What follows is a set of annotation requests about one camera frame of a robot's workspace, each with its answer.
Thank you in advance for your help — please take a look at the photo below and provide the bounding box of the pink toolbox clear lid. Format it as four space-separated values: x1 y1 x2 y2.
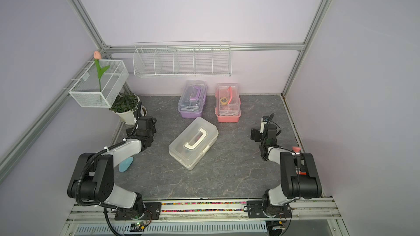
215 83 241 123

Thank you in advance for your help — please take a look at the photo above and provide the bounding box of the white toolbox clear lid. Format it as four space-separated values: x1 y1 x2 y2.
168 117 219 170

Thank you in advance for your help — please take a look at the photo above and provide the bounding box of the purple toolbox clear lid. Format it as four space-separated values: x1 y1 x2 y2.
178 80 207 119

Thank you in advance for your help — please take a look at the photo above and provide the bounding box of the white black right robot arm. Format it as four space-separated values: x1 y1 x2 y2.
250 114 322 215

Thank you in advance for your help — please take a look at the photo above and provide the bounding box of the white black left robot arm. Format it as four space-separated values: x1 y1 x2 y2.
67 102 157 220

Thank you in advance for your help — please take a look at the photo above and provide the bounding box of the potted green plant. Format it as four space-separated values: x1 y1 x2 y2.
109 93 147 126

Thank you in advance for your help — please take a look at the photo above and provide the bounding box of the pink watering can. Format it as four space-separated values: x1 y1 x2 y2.
292 146 301 154

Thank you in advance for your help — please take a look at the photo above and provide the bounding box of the teal garden trowel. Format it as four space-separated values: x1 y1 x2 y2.
119 157 134 173

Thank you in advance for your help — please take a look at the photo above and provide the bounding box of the yellow tape measure in pink box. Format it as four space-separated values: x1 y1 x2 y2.
220 97 229 106

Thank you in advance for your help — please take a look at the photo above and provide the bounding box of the small white mesh basket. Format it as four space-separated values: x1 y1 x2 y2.
69 60 129 108

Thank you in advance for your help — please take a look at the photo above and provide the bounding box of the pink artificial tulip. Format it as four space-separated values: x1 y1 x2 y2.
94 50 110 92

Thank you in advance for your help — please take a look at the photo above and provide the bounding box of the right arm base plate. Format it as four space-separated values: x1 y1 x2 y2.
243 200 292 219

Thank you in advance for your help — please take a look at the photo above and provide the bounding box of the long white wire basket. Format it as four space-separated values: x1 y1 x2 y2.
132 41 232 77

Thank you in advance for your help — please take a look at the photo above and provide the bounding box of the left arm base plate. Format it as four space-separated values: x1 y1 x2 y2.
114 202 162 221

